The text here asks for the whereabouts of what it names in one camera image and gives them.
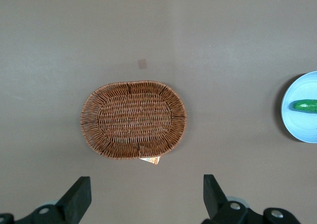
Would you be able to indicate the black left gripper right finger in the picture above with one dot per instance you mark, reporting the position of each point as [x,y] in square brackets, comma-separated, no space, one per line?
[218,204]

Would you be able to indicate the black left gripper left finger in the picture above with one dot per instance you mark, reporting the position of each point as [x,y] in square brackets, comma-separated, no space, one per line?
[74,201]

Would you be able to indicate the orange paper basket tag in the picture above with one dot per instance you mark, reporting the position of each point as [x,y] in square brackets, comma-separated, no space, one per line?
[152,160]

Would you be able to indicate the brown oval wicker basket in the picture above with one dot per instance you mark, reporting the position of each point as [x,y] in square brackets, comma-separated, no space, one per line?
[133,120]

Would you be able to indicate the light blue round plate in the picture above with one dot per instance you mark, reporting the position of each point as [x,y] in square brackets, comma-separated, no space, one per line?
[299,127]

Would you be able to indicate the green cucumber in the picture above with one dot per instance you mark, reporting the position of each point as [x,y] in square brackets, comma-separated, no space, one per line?
[305,106]

